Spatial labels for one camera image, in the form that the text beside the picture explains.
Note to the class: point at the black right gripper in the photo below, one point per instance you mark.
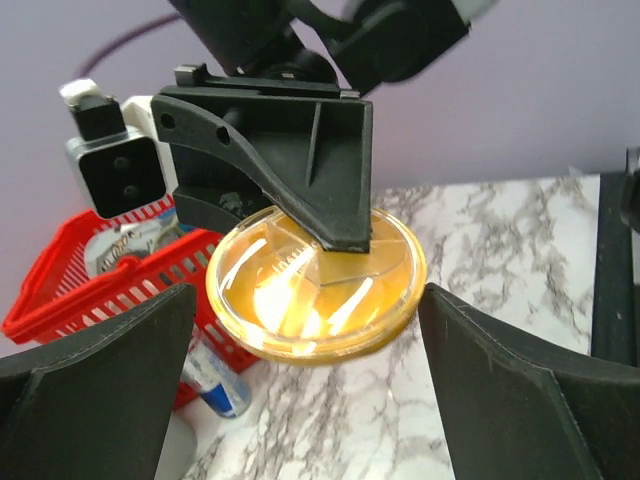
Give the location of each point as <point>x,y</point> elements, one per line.
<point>235,156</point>

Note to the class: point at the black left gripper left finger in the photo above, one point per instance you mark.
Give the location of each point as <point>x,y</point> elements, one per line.
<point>96,404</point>

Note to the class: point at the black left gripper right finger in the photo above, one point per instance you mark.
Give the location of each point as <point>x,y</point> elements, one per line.
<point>515,406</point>

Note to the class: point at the round yellow pill container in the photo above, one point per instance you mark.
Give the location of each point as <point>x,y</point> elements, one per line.
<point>282,297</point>

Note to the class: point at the grey wrapped toilet paper roll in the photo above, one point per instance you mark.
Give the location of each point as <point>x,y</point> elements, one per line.
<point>178,451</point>

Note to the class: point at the red plastic shopping basket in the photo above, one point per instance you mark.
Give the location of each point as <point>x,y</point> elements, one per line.
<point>58,298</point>

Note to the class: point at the grey patterned snack bag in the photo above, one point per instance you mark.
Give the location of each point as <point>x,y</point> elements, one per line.
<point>105,249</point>

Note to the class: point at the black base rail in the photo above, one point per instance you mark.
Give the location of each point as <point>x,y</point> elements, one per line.
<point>615,314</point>

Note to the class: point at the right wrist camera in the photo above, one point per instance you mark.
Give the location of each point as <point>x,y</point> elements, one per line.
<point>116,156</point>

